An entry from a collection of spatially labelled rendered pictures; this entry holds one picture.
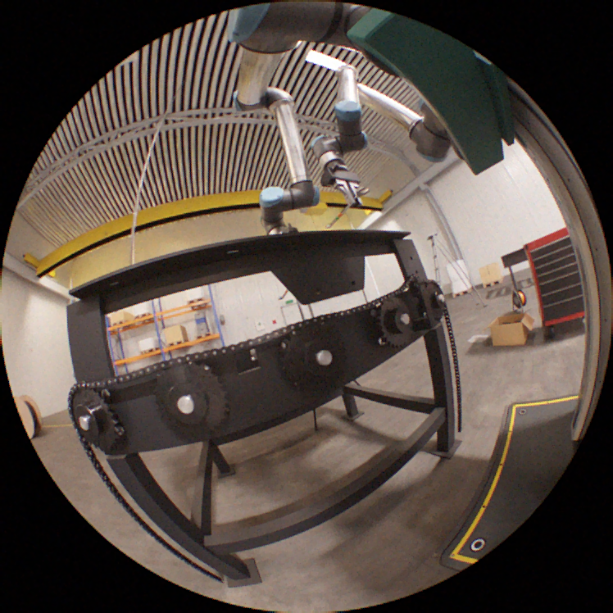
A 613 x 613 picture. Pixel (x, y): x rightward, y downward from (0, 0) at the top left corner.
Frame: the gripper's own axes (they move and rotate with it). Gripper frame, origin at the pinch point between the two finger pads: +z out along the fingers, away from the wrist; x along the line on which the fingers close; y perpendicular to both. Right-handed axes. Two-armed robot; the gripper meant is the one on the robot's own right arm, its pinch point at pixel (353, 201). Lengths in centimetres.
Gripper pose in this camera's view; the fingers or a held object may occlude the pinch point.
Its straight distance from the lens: 67.3
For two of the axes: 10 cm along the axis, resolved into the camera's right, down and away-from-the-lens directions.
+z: 3.0, 9.5, -0.9
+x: 8.7, -2.4, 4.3
